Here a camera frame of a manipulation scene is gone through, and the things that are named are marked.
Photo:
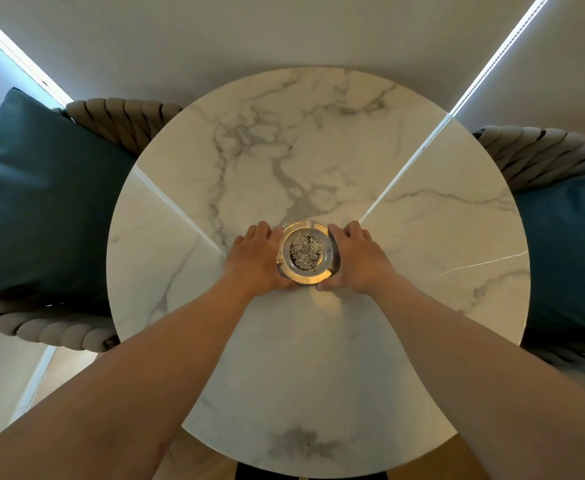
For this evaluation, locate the person's right hand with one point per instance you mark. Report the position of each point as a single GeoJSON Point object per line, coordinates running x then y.
{"type": "Point", "coordinates": [362, 264]}

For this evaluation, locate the person's left hand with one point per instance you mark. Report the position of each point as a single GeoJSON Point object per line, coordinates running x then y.
{"type": "Point", "coordinates": [250, 262]}

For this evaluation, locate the person's left thumb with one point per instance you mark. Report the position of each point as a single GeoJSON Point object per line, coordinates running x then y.
{"type": "Point", "coordinates": [286, 283]}

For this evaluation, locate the person's right thumb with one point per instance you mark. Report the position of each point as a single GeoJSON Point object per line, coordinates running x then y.
{"type": "Point", "coordinates": [328, 284]}

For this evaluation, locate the clear glass jar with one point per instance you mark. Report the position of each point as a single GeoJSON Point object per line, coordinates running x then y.
{"type": "Point", "coordinates": [286, 272]}

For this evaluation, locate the person's left forearm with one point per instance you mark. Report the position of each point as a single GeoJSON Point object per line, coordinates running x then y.
{"type": "Point", "coordinates": [122, 384]}

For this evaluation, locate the person's right forearm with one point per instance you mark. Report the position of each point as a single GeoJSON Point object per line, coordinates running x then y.
{"type": "Point", "coordinates": [472, 374]}

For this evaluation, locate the dark speckled seeds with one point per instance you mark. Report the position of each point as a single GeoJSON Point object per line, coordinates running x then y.
{"type": "Point", "coordinates": [306, 252]}

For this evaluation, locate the teal cushion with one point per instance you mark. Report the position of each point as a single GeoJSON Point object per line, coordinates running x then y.
{"type": "Point", "coordinates": [42, 204]}
{"type": "Point", "coordinates": [572, 254]}

